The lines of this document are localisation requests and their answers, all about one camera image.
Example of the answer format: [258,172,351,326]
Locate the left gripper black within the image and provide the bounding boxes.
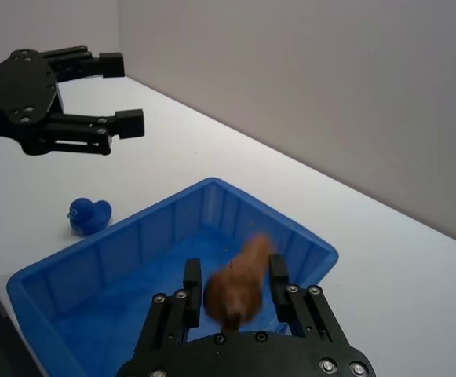
[0,44,147,157]

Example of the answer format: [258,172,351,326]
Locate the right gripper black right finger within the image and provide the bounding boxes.
[268,253,348,343]

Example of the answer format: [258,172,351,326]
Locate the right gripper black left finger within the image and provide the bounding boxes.
[134,258,205,357]

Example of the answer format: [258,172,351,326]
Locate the brown rounded toy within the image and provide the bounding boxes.
[202,232,275,335]

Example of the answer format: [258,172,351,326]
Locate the blue plastic bin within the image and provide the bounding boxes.
[6,177,340,377]

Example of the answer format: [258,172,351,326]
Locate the blue rubber duck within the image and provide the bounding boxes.
[67,196,114,238]

